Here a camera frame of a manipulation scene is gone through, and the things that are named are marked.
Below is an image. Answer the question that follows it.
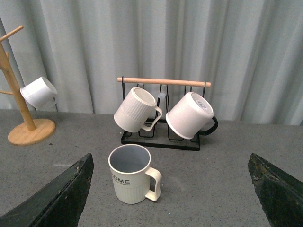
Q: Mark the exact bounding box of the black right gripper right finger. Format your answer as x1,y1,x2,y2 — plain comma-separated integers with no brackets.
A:
248,153,303,227

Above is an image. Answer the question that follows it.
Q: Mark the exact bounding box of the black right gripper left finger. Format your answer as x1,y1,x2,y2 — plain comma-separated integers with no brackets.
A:
0,153,94,227

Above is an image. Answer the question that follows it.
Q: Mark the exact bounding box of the cream HOME mug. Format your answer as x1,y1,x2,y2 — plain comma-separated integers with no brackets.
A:
108,144,162,204

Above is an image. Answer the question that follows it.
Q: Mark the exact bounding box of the wooden mug tree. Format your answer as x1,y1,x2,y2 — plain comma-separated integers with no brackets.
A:
0,25,56,146

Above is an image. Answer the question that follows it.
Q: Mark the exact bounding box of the white mug on tree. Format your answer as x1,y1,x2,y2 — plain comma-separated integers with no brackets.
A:
20,77,58,109

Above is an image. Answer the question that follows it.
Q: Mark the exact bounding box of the cream ribbed hanging mug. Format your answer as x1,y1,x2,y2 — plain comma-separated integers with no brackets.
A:
114,87,163,133

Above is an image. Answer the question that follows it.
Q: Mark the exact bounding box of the white mug black handle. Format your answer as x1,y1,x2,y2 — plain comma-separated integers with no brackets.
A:
166,92,218,140

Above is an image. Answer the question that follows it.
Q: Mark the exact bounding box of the black wire mug rack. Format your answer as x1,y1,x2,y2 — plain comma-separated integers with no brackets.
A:
117,77,211,151

